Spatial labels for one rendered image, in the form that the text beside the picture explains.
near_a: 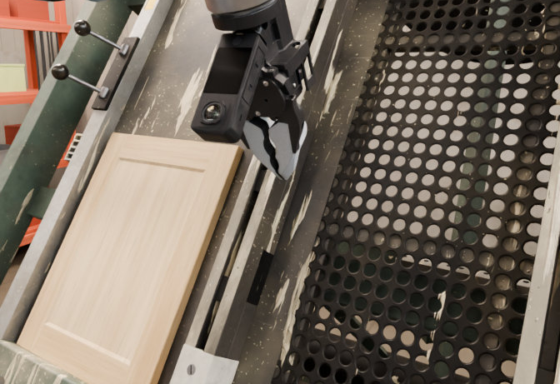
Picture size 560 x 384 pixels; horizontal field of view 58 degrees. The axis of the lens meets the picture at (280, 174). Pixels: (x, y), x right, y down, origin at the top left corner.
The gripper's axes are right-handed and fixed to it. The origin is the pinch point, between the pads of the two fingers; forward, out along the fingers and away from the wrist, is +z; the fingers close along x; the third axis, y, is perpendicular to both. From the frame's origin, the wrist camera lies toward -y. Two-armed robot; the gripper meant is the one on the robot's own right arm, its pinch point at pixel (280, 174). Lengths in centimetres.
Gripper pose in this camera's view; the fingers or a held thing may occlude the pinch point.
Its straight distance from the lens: 60.9
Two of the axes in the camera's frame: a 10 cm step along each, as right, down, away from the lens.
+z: 2.2, 7.9, 5.8
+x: -8.8, -1.0, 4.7
